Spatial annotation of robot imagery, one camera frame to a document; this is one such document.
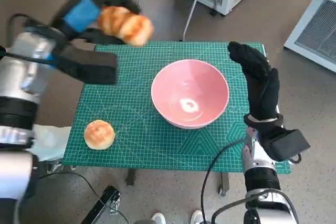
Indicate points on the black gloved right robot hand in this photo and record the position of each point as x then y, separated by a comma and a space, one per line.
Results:
262, 90

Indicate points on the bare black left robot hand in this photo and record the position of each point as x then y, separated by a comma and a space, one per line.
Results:
81, 14

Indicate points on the long twisted toy bread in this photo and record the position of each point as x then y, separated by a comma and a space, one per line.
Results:
126, 26

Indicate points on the pink bowl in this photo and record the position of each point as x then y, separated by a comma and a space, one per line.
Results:
189, 85

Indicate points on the round toy bread bun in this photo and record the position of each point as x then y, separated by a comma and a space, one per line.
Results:
99, 134

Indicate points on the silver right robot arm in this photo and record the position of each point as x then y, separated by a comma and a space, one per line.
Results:
262, 179

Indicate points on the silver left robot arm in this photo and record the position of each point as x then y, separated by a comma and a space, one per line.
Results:
18, 77

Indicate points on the white cabinet with grey mesh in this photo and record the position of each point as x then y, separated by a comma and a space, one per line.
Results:
315, 30

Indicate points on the black table leg with caster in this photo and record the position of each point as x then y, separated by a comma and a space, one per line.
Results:
223, 182

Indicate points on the person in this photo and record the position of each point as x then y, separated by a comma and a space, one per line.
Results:
50, 140

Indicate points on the green cutting mat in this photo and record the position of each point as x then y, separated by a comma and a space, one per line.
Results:
136, 134

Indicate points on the white shoe tip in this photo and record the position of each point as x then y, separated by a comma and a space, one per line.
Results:
158, 218
198, 217

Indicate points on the black shiny metal stand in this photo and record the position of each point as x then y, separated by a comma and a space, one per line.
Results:
105, 203

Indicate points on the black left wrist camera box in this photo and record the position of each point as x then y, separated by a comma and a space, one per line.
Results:
92, 66

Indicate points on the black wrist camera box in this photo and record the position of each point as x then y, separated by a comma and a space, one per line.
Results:
286, 144
92, 66

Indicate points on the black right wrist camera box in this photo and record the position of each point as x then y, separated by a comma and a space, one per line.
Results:
286, 144

